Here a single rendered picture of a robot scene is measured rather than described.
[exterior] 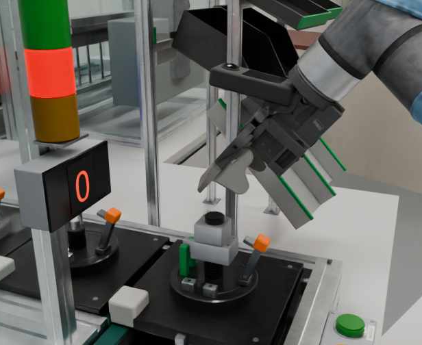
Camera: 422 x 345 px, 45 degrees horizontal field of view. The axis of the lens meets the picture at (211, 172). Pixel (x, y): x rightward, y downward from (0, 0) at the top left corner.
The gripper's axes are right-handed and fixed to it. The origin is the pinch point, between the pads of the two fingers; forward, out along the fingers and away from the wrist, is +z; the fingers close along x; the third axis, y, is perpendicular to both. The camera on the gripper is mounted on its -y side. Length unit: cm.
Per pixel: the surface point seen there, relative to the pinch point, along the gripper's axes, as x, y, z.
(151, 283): -3.2, 5.2, 20.7
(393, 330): 14.0, 41.2, 5.5
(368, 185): 295, 79, 86
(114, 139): 86, -37, 67
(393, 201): 70, 39, 7
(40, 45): -21.3, -20.9, -9.0
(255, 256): -0.7, 13.3, 4.7
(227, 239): 0.3, 8.9, 6.7
